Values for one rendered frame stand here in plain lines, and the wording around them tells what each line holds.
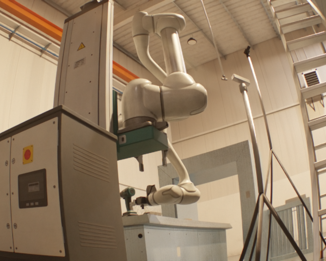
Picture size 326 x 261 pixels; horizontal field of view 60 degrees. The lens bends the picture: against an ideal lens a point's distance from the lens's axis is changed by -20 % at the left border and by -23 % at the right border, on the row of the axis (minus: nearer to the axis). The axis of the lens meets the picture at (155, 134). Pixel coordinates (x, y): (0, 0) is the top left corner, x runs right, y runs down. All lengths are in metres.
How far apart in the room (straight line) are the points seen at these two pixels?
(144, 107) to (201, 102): 0.26
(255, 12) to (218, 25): 1.66
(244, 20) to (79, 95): 10.94
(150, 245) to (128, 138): 0.75
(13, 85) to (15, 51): 0.98
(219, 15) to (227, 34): 1.27
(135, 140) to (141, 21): 0.81
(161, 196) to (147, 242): 0.31
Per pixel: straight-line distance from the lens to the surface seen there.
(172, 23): 1.95
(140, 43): 1.97
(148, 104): 1.54
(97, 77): 1.59
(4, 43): 8.22
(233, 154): 3.82
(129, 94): 1.57
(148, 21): 1.99
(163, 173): 4.16
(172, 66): 1.71
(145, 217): 1.91
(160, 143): 1.50
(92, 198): 1.07
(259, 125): 12.28
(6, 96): 7.63
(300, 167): 11.56
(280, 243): 4.34
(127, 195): 2.22
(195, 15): 11.54
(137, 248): 1.97
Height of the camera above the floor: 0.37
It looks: 22 degrees up
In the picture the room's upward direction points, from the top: 5 degrees counter-clockwise
